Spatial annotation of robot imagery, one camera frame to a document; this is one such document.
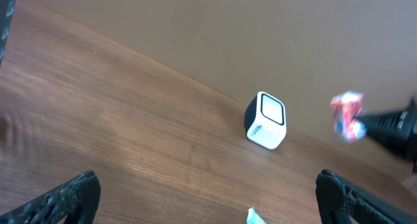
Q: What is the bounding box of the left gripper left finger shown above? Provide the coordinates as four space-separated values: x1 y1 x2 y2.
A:
1 171 101 224

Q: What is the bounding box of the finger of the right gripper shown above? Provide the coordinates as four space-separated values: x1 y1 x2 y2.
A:
354 108 416 159

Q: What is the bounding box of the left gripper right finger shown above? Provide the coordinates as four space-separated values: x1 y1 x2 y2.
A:
315 169 416 224

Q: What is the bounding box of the red white small box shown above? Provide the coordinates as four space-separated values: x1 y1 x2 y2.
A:
330 91 366 143

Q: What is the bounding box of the teal wet wipes pack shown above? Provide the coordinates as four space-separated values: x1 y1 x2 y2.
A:
246 207 266 224

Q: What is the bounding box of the white barcode scanner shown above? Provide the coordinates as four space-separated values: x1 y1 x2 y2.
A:
244 91 287 150

